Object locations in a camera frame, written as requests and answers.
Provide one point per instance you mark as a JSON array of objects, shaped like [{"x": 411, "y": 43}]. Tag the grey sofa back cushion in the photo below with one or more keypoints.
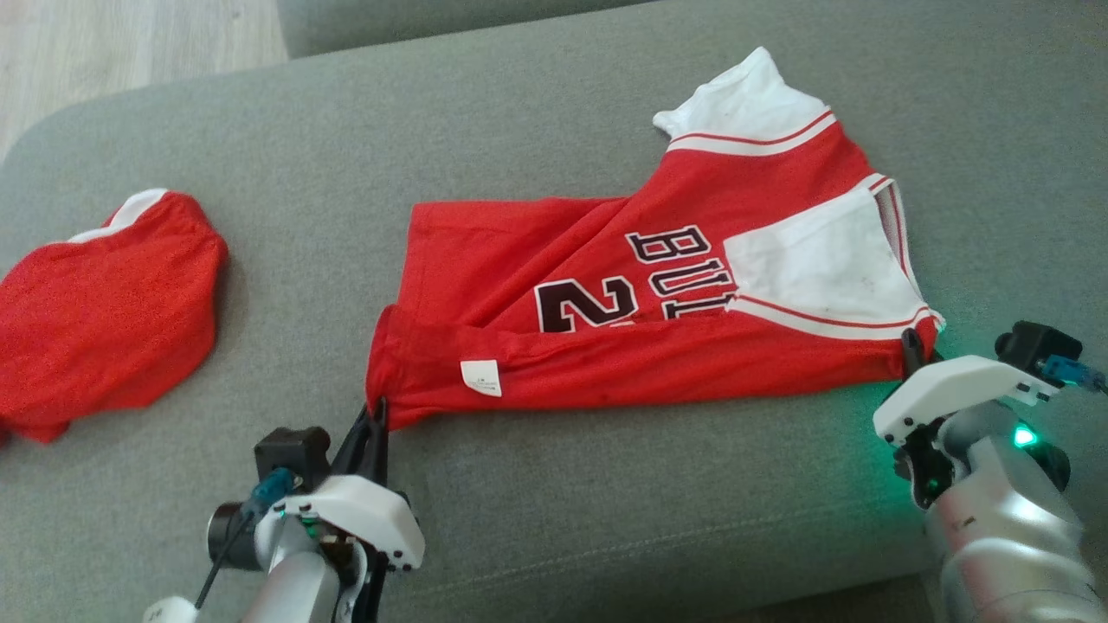
[{"x": 433, "y": 22}]

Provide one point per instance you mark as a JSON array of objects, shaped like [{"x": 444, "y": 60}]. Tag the red white basketball jersey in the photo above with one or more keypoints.
[{"x": 649, "y": 303}]

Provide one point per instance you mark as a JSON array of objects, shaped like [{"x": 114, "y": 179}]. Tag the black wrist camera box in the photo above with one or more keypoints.
[
  {"x": 1034, "y": 342},
  {"x": 290, "y": 459}
]

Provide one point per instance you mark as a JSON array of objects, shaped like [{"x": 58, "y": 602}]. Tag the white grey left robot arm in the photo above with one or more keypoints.
[{"x": 294, "y": 588}]

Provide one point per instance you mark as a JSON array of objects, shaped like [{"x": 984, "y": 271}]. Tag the grey sofa seat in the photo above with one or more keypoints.
[{"x": 563, "y": 502}]

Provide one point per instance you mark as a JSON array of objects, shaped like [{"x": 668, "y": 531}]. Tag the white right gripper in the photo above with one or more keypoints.
[{"x": 952, "y": 389}]

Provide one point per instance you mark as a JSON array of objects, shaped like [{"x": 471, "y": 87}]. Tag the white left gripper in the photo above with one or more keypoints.
[{"x": 359, "y": 515}]

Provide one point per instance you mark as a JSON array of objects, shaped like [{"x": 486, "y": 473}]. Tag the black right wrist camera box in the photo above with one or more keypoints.
[{"x": 1034, "y": 342}]

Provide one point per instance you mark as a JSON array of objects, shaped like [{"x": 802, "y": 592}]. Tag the red basketball shorts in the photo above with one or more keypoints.
[{"x": 104, "y": 320}]

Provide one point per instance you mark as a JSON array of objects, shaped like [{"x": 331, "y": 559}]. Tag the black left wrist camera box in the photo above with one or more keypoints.
[{"x": 290, "y": 459}]

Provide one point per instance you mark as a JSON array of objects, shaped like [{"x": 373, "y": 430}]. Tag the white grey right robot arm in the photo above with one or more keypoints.
[{"x": 995, "y": 528}]

